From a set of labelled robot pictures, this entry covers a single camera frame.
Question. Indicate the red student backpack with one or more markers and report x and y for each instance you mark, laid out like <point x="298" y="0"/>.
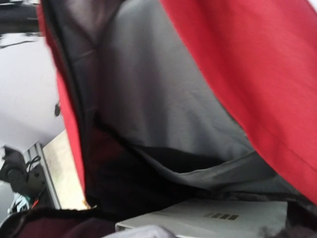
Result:
<point x="170" y="100"/>

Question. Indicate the white book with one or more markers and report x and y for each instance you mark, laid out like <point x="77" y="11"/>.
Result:
<point x="200" y="218"/>

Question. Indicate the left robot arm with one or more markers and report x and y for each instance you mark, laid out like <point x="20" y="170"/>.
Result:
<point x="26" y="179"/>

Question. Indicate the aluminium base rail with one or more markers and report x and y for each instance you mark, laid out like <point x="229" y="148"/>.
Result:
<point x="47" y="173"/>

